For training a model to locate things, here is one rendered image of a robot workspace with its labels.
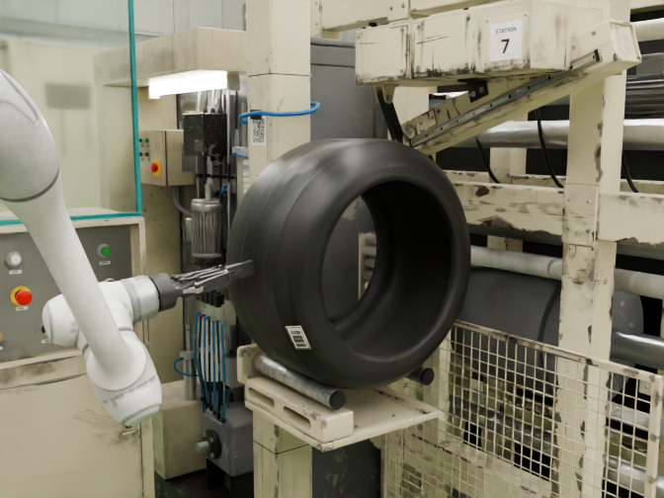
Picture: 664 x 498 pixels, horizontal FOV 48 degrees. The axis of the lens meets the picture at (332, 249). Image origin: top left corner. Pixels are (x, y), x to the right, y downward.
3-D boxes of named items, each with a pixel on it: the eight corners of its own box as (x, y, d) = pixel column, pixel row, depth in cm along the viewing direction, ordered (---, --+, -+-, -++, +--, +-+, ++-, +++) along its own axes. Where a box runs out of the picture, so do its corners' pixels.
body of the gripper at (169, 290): (156, 281, 145) (199, 269, 150) (140, 274, 151) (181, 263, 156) (163, 316, 146) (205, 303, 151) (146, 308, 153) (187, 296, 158)
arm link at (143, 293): (112, 277, 148) (140, 270, 152) (121, 319, 150) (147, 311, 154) (128, 284, 141) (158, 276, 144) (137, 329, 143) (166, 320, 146)
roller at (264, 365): (250, 363, 194) (262, 351, 196) (258, 374, 196) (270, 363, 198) (327, 400, 166) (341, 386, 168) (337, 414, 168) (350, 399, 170)
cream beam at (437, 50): (352, 85, 204) (353, 30, 201) (419, 88, 218) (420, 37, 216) (529, 68, 155) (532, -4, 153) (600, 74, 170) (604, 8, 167)
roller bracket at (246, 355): (236, 382, 195) (235, 346, 194) (355, 356, 218) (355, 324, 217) (242, 385, 193) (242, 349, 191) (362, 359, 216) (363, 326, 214)
